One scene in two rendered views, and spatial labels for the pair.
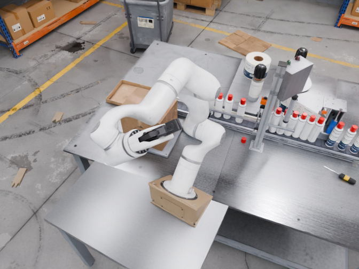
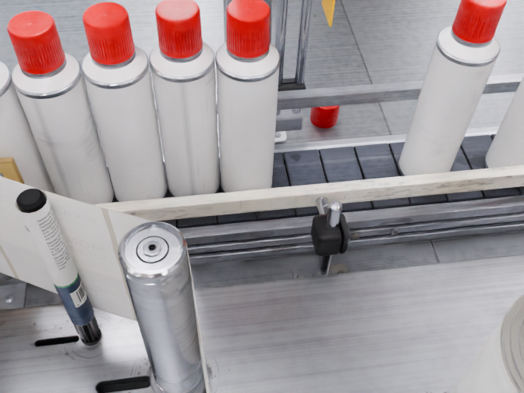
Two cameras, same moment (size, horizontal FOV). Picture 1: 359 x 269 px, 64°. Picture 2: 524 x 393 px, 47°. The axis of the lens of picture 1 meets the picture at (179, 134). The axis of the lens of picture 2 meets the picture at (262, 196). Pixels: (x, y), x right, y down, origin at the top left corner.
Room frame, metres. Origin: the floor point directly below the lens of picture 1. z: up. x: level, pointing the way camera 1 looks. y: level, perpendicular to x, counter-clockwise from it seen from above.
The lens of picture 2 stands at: (1.71, -0.78, 1.35)
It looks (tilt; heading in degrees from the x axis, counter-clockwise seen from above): 52 degrees down; 149
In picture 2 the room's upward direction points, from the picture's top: 3 degrees clockwise
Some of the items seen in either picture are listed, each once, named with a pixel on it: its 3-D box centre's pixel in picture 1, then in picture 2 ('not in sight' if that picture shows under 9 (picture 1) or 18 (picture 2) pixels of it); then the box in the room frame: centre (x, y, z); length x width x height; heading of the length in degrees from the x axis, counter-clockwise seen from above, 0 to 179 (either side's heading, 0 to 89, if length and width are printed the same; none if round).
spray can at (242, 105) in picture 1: (241, 110); (449, 94); (1.44, -0.43, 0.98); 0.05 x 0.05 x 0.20
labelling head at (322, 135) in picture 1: (326, 119); not in sight; (1.33, -0.97, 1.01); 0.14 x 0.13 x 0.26; 69
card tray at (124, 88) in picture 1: (130, 94); not in sight; (1.76, 0.39, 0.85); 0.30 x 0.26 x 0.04; 69
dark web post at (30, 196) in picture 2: not in sight; (65, 278); (1.46, -0.79, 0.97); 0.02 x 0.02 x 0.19
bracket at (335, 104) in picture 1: (334, 103); not in sight; (1.34, -0.97, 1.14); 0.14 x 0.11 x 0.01; 69
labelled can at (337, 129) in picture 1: (335, 134); not in sight; (1.22, -1.00, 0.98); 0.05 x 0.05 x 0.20
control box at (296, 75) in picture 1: (290, 78); not in sight; (1.28, -0.61, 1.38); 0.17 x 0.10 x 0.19; 124
